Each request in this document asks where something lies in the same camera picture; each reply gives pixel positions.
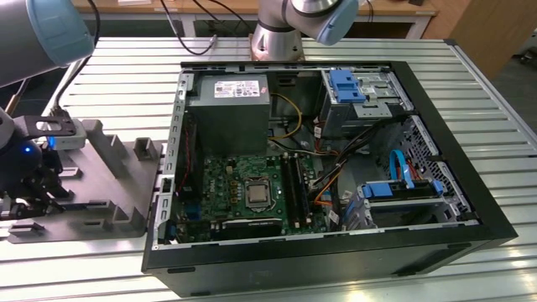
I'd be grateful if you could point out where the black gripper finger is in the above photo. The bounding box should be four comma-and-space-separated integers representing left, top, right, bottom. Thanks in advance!
25, 168, 67, 212
0, 196, 34, 221

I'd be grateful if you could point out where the RAM stick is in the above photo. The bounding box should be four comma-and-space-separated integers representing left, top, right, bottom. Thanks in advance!
54, 203, 111, 210

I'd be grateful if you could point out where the black RAM slot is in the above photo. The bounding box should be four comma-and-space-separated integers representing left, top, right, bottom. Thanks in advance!
280, 152, 296, 229

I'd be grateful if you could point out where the grey parts rack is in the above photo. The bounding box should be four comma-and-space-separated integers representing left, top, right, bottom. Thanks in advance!
7, 118, 166, 245

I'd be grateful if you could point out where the green motherboard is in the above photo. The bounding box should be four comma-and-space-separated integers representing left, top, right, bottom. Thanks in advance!
167, 152, 338, 245

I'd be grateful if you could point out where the grey power supply unit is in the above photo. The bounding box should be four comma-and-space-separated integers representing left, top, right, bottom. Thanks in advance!
184, 74, 272, 158

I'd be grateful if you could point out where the black graphics card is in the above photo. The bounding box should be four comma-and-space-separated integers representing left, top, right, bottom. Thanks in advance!
222, 217, 283, 240

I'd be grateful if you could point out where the silver CPU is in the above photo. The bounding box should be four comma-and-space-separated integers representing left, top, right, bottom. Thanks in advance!
247, 184, 270, 202

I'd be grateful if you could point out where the CPU socket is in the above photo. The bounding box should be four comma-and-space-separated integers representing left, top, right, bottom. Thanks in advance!
242, 176, 276, 214

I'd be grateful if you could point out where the wooden desk with white legs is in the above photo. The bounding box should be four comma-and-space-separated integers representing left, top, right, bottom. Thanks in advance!
78, 0, 440, 40

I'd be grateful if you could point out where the black open PC case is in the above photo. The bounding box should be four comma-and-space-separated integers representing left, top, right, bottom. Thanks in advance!
140, 59, 520, 298

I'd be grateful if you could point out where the hard disk in blue carrier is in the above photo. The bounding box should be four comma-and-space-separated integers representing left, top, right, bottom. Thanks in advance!
359, 181, 446, 201

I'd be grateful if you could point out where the blue drive latch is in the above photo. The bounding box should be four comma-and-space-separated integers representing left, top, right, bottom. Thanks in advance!
330, 69, 367, 104

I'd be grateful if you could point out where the metal optical drive cage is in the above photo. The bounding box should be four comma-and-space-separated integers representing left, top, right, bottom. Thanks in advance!
322, 69, 416, 141

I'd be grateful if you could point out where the metal disk bay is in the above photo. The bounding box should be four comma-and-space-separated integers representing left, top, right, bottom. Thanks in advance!
355, 184, 467, 229

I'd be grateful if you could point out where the wooden cabinet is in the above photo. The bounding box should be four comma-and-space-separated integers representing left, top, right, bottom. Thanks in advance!
436, 0, 537, 81

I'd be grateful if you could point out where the black chair base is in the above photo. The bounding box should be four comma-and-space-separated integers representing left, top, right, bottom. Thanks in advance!
512, 46, 537, 65

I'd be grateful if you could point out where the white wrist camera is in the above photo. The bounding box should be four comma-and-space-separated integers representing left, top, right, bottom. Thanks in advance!
45, 125, 89, 149

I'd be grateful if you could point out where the black camera cable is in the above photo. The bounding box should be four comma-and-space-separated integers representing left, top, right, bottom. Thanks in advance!
50, 0, 102, 120

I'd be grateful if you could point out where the red and black twisted wire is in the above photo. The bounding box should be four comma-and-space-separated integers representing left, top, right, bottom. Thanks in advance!
178, 124, 199, 193

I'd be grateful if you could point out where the black cable with silver plug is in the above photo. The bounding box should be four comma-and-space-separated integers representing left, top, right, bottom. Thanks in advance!
159, 0, 219, 57

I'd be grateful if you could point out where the yellow wire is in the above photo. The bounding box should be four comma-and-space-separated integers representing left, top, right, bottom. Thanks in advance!
268, 93, 304, 140

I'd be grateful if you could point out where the orange wire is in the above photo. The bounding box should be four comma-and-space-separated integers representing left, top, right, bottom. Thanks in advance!
314, 185, 338, 207

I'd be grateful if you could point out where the black cable bundle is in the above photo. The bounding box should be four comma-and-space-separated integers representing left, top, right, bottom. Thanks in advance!
312, 113, 416, 189

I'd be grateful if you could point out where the blue SATA wire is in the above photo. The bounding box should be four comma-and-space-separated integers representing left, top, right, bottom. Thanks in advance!
390, 150, 418, 189

